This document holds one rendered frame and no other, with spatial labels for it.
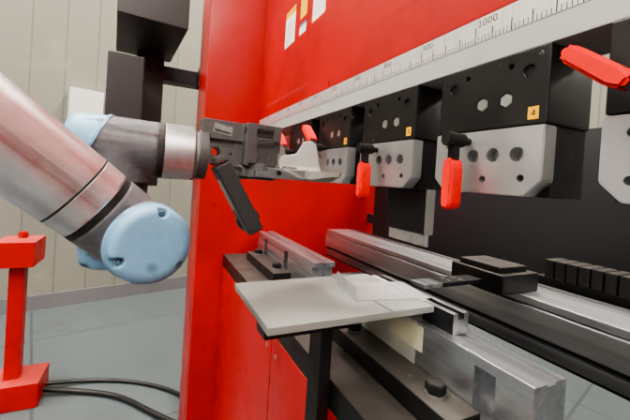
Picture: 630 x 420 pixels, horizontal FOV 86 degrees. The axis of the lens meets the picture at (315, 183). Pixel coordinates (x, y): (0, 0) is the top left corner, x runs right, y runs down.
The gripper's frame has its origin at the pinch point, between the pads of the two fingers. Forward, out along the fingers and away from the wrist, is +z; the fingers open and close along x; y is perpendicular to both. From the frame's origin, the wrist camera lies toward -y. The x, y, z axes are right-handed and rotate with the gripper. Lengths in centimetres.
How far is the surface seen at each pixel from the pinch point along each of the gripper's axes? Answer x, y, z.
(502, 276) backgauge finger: -10.9, -15.1, 34.6
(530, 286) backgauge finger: -11.3, -17.4, 42.6
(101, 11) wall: 298, 128, -71
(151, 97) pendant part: 135, 33, -27
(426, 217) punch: -10.1, -4.7, 15.0
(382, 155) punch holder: -2.2, 5.2, 11.1
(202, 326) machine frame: 79, -59, -4
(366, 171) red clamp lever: -1.4, 2.1, 8.5
